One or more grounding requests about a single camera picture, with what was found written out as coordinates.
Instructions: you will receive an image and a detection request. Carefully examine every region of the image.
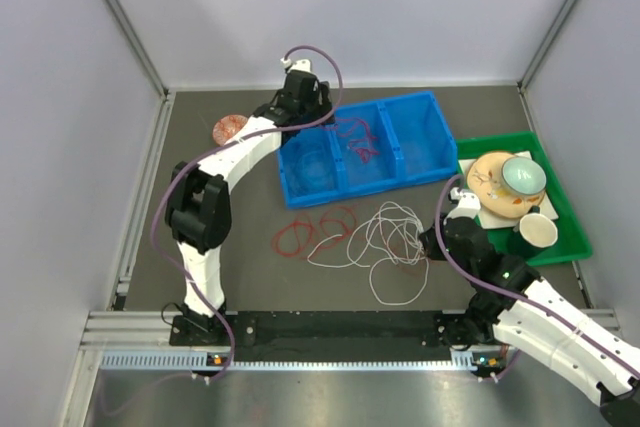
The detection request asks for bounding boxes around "red wire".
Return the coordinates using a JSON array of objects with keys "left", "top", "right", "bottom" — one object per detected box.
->
[{"left": 269, "top": 116, "right": 431, "bottom": 278}]

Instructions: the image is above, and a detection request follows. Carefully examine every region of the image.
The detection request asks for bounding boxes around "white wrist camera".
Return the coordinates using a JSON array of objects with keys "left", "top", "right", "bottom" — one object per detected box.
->
[
  {"left": 446, "top": 187, "right": 482, "bottom": 220},
  {"left": 280, "top": 57, "right": 313, "bottom": 74}
]

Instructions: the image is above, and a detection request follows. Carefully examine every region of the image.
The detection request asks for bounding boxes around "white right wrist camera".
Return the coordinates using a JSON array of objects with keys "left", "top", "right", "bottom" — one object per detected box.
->
[{"left": 446, "top": 187, "right": 482, "bottom": 220}]

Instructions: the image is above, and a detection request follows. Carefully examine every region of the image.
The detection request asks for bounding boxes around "white cup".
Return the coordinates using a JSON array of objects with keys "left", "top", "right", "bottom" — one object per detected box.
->
[{"left": 507, "top": 206, "right": 559, "bottom": 259}]

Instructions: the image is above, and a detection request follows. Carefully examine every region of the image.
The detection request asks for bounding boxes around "blue wire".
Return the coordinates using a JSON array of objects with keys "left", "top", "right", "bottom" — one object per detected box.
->
[{"left": 294, "top": 149, "right": 336, "bottom": 196}]

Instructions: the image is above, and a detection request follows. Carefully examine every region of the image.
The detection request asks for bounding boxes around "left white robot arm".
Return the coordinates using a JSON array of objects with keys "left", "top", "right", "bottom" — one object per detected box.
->
[{"left": 165, "top": 59, "right": 332, "bottom": 344}]

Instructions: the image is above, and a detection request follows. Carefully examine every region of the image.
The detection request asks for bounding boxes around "aluminium frame right post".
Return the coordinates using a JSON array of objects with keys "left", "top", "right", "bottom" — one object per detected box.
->
[{"left": 517, "top": 0, "right": 580, "bottom": 94}]

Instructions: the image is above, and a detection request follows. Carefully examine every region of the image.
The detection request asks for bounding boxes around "aluminium frame post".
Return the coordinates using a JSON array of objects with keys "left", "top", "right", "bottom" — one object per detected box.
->
[
  {"left": 517, "top": 0, "right": 580, "bottom": 94},
  {"left": 104, "top": 0, "right": 169, "bottom": 98}
]

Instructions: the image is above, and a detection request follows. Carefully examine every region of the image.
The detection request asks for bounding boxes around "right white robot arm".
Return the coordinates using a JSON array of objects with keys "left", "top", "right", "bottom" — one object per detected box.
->
[{"left": 419, "top": 217, "right": 639, "bottom": 426}]

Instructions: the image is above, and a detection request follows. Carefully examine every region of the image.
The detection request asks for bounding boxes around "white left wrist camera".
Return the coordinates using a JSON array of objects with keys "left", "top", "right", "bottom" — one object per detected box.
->
[{"left": 280, "top": 57, "right": 313, "bottom": 74}]

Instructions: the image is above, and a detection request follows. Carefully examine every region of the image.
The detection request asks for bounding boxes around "blue three-compartment bin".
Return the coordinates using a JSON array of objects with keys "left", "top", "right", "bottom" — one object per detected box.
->
[{"left": 277, "top": 91, "right": 458, "bottom": 209}]

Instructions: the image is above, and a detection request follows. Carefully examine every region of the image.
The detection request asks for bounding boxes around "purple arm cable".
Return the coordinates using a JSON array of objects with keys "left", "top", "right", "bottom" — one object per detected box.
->
[
  {"left": 149, "top": 45, "right": 345, "bottom": 383},
  {"left": 432, "top": 175, "right": 640, "bottom": 382}
]

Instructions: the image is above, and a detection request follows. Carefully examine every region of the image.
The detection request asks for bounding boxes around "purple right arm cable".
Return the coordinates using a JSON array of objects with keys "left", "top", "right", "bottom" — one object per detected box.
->
[{"left": 432, "top": 175, "right": 640, "bottom": 382}]

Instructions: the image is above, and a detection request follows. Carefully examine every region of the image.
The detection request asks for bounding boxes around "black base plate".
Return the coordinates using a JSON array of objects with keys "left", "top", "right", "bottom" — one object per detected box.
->
[{"left": 169, "top": 309, "right": 471, "bottom": 362}]

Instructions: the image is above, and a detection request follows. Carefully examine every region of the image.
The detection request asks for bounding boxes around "light green bowl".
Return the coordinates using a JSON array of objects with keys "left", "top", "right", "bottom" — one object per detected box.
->
[{"left": 501, "top": 156, "right": 547, "bottom": 196}]

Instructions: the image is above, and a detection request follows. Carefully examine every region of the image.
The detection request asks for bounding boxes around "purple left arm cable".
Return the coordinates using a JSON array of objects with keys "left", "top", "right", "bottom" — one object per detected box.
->
[{"left": 149, "top": 45, "right": 345, "bottom": 383}]

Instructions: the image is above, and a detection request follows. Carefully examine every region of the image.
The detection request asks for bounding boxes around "tan patterned plate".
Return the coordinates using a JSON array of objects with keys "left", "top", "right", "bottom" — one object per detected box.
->
[{"left": 466, "top": 151, "right": 547, "bottom": 219}]

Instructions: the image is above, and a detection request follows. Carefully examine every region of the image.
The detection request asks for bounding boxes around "white wire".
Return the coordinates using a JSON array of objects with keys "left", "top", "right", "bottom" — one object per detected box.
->
[{"left": 306, "top": 200, "right": 431, "bottom": 307}]

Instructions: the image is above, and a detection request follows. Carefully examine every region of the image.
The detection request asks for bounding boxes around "aluminium frame left post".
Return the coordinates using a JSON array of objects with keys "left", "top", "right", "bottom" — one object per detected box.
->
[{"left": 104, "top": 0, "right": 169, "bottom": 98}]

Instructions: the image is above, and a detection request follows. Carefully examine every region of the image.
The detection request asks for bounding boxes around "red patterned small plate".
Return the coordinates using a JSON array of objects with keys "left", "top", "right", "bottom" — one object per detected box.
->
[{"left": 212, "top": 114, "right": 248, "bottom": 146}]

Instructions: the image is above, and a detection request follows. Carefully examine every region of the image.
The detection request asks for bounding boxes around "grey slotted cable duct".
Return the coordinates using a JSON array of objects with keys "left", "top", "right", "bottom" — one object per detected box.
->
[{"left": 99, "top": 350, "right": 484, "bottom": 372}]

